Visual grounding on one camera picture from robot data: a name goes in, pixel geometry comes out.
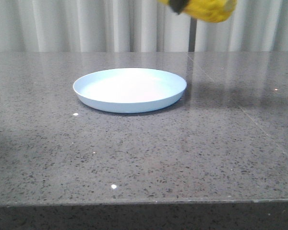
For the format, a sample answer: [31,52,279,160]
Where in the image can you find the white pleated curtain left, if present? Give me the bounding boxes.
[0,0,195,52]

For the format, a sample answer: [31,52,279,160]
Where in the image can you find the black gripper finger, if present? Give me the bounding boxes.
[168,0,189,14]

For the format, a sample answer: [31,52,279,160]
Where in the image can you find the yellow corn cob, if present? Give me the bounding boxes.
[159,0,237,23]

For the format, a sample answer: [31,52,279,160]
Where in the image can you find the white pleated curtain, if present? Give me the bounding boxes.
[194,0,288,52]
[0,0,195,52]

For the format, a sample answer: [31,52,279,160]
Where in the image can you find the white pleated curtain right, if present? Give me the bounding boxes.
[194,0,288,52]

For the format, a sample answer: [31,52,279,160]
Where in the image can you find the light blue round plate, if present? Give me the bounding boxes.
[73,68,187,114]

